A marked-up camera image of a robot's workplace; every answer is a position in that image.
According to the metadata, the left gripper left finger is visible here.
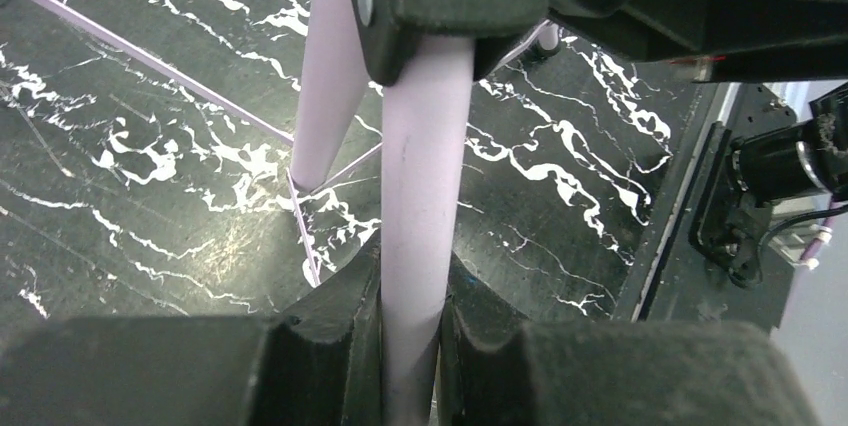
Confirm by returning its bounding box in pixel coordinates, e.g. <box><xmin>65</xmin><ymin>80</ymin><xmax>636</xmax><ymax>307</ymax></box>
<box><xmin>1</xmin><ymin>238</ymin><xmax>381</xmax><ymax>425</ymax></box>

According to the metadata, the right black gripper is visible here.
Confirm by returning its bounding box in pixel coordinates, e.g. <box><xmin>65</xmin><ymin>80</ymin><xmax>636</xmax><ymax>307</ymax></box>
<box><xmin>550</xmin><ymin>0</ymin><xmax>847</xmax><ymax>83</ymax></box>

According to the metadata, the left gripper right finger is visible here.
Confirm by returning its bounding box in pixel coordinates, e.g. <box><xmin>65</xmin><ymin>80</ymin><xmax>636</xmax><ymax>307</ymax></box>
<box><xmin>437</xmin><ymin>258</ymin><xmax>818</xmax><ymax>425</ymax></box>

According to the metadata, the lilac perforated music stand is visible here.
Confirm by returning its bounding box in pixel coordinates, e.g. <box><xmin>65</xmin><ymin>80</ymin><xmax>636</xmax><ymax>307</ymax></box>
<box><xmin>0</xmin><ymin>0</ymin><xmax>564</xmax><ymax>426</ymax></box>

